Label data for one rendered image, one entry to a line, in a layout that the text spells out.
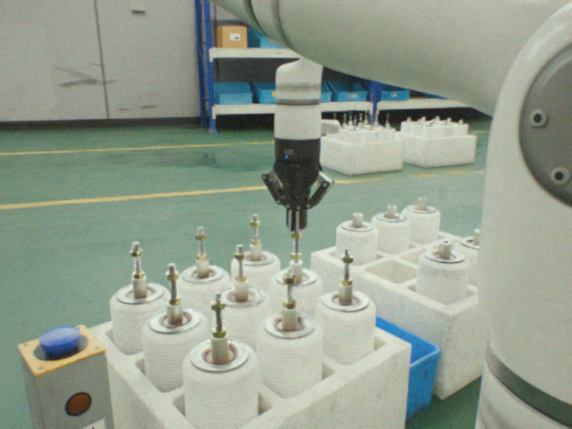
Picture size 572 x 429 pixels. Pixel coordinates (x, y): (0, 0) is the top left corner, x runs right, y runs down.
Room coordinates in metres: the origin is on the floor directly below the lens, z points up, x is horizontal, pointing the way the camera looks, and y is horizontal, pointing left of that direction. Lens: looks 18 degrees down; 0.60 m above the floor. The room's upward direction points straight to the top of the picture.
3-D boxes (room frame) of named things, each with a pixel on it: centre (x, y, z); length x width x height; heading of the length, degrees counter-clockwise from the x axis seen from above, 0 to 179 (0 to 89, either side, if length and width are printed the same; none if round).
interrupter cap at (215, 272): (0.80, 0.15, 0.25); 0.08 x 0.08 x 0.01
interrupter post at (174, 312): (0.63, 0.16, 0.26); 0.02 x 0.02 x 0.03
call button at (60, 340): (0.46, 0.24, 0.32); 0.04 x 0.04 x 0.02
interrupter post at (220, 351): (0.54, 0.08, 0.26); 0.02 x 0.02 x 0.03
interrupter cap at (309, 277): (0.79, -0.02, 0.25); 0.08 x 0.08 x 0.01
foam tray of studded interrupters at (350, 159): (3.09, -0.48, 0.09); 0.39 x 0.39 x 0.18; 25
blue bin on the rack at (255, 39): (5.40, 0.15, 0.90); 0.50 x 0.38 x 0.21; 20
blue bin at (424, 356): (0.86, -0.15, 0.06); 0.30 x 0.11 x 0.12; 38
